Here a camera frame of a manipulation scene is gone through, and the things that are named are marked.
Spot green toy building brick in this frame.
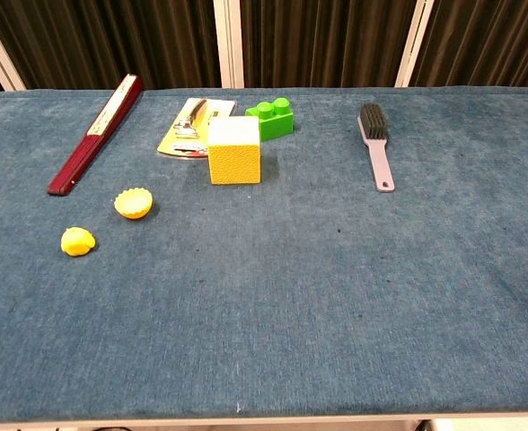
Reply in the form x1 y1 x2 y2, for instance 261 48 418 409
244 97 295 143

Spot yellow shell-shaped toy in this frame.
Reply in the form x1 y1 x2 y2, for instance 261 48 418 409
60 226 98 258

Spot yellow textured cube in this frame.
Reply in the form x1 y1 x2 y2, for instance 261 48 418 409
207 116 262 186

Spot blue fabric table cover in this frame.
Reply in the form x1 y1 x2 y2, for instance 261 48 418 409
0 86 528 424

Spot razor blister pack card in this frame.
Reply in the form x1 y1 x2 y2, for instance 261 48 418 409
156 98 238 160

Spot yellow fluted cup mould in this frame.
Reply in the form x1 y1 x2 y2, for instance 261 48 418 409
113 188 154 220

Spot lilac brush with black bristles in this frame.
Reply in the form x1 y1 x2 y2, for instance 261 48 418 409
357 102 396 193

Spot dark pleated curtain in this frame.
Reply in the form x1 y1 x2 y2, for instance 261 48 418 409
0 0 528 94

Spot dark red folded fan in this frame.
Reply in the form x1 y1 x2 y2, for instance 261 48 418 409
47 74 144 197

